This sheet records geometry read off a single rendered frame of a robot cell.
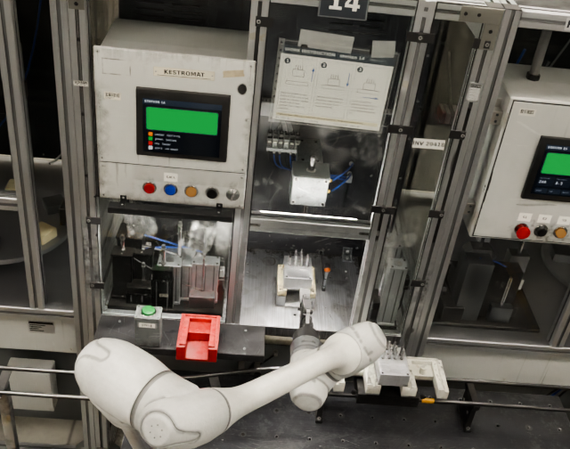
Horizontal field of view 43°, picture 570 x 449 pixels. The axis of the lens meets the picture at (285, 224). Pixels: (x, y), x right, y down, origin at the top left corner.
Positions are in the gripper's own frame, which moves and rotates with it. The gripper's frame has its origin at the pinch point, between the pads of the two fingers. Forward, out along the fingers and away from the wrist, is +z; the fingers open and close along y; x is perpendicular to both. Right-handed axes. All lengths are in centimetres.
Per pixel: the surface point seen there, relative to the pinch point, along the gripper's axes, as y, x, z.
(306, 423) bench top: -47.5, -6.4, -7.0
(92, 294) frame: -17, 66, 13
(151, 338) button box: -21, 45, 0
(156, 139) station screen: 43, 46, 10
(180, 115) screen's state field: 51, 40, 10
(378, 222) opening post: 19.7, -20.5, 14.6
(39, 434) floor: -116, 97, 36
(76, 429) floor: -116, 83, 39
